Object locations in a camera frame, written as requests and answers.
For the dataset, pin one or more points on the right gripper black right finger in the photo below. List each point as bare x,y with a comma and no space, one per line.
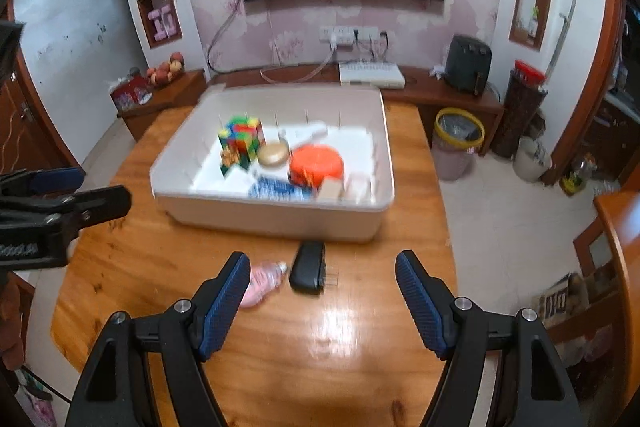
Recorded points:
531,388

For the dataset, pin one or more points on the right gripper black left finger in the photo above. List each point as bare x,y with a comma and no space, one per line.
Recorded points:
115,386

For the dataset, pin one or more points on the multicolour puzzle cube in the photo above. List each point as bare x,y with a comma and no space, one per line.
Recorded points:
244,134

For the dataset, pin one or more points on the blue printed small box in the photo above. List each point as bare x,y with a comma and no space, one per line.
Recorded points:
279,190

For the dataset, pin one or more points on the round gold tin case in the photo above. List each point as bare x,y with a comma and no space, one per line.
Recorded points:
273,154

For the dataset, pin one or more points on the orange round case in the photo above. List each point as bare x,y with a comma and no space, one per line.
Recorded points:
310,165

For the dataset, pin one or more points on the beige small block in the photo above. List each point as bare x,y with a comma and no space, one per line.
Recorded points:
331,190

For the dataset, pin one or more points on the white plastic storage bin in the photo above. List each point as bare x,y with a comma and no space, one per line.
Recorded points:
187,182

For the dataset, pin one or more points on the red gift box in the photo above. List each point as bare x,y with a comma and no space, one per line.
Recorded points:
130,92

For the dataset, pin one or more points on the wooden chair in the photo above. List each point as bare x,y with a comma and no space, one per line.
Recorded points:
618,220

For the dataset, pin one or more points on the plate of fruit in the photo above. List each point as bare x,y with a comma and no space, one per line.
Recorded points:
166,72

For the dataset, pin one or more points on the pink floss dispenser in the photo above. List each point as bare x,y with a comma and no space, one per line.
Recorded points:
265,278

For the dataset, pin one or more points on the black charger adapter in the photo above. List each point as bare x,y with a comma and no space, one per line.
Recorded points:
308,274

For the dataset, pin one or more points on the yellow rimmed trash bin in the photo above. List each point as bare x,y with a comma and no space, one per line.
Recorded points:
457,136

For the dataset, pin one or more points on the black air fryer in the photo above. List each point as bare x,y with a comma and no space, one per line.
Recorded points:
467,66

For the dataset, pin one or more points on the white set-top box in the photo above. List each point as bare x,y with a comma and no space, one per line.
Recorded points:
380,75

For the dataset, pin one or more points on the wall power strip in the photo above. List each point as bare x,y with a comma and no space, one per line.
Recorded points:
349,35

